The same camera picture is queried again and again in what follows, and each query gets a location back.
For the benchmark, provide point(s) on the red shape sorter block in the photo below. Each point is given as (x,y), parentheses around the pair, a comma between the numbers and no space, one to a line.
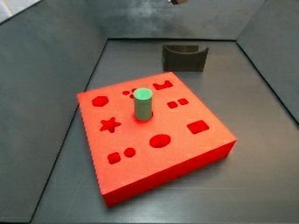
(140,154)

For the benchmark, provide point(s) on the green cylinder peg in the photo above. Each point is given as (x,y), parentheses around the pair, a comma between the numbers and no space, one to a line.
(142,103)

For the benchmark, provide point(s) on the black curved holder stand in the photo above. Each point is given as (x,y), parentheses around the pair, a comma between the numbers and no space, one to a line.
(182,58)

